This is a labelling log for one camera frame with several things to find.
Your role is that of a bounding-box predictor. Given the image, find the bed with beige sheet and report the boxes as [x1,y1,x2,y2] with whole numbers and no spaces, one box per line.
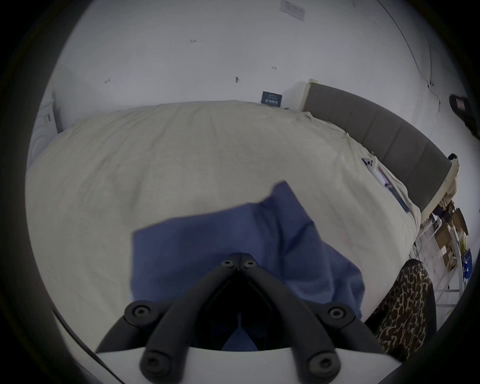
[25,100,422,370]

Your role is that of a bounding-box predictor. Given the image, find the person's legs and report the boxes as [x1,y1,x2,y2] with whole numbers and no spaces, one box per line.
[364,259,437,362]

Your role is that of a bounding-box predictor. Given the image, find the white shelf with cartons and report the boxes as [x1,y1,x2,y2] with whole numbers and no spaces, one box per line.
[419,199,474,297]

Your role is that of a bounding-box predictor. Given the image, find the smartphone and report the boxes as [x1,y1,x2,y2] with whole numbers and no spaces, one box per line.
[361,157,391,188]

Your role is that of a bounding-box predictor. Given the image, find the dark blue shirt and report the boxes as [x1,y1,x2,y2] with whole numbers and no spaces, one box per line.
[131,181,365,352]

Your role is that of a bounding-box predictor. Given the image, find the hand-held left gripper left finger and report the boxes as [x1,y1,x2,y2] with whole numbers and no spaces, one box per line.
[96,252,241,383]

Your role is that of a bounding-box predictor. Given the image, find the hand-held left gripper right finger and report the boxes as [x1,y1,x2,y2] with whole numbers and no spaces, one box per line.
[239,252,387,383]

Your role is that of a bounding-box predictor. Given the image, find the grey padded headboard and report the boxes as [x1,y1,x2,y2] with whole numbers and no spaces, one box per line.
[302,82,452,213]

